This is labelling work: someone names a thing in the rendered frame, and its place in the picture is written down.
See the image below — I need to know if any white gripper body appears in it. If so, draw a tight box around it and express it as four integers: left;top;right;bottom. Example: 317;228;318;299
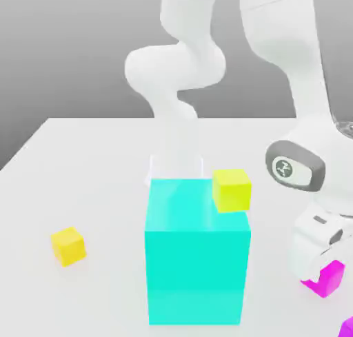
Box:
288;216;353;283

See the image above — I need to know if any small magenta cube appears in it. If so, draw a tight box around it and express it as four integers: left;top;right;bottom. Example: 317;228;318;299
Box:
299;259;346;299
337;316;353;337

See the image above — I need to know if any small lime yellow cube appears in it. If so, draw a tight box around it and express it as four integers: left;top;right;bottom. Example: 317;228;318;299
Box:
212;168;252;214

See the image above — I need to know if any large cyan box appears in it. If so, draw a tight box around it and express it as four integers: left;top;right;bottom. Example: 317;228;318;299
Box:
144;178;252;326

